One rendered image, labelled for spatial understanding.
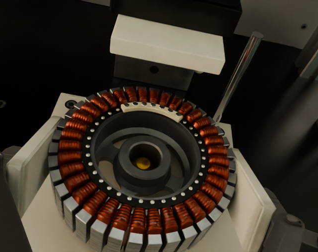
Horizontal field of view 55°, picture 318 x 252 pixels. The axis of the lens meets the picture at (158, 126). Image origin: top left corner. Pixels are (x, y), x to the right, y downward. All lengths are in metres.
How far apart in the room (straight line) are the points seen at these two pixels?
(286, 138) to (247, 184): 0.15
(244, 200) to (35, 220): 0.12
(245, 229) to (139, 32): 0.12
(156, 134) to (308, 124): 0.18
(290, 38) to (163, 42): 0.30
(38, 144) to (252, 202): 0.11
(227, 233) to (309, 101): 0.20
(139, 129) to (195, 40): 0.08
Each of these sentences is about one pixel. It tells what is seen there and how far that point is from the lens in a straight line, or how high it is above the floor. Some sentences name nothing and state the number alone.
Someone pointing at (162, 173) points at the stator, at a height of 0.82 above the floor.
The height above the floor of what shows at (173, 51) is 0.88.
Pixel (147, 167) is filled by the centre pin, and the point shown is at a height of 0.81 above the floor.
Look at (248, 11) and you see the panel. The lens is 0.41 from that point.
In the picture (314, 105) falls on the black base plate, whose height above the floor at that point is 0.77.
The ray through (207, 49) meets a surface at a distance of 0.17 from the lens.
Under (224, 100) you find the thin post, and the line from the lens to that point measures 0.25.
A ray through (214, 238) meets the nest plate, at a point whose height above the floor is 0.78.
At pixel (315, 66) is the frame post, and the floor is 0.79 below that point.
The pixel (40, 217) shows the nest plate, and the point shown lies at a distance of 0.21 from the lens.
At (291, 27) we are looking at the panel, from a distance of 0.44.
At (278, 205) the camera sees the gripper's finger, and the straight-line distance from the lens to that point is 0.18.
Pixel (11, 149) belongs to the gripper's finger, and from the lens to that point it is 0.18.
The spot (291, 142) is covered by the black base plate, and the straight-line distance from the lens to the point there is 0.31.
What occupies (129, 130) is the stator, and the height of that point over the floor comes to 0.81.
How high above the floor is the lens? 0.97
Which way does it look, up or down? 48 degrees down
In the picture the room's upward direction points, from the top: 16 degrees clockwise
